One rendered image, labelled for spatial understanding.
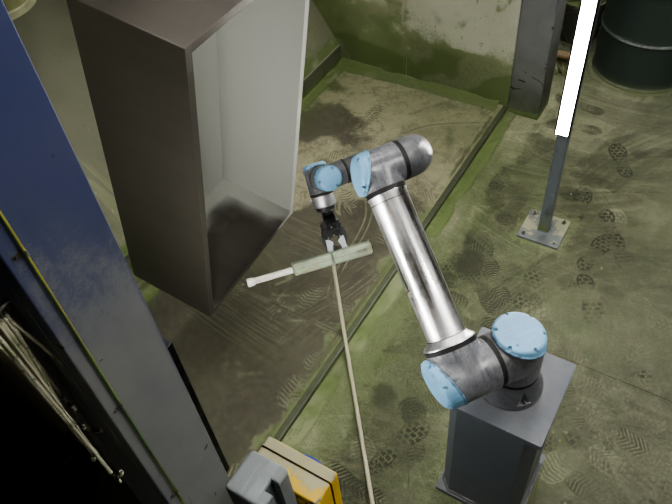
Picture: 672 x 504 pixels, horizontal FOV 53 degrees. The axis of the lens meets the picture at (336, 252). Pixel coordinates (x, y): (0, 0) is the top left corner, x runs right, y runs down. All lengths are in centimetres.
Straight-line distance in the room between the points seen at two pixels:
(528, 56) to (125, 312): 296
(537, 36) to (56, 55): 234
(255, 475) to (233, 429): 188
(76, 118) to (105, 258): 214
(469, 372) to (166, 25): 115
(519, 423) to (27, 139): 153
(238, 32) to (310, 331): 129
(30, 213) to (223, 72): 157
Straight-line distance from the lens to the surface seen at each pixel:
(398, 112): 402
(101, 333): 131
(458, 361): 184
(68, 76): 338
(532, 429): 207
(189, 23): 174
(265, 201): 289
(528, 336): 191
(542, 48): 383
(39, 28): 340
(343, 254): 254
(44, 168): 108
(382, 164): 185
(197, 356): 300
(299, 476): 100
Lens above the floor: 245
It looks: 48 degrees down
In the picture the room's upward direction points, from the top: 7 degrees counter-clockwise
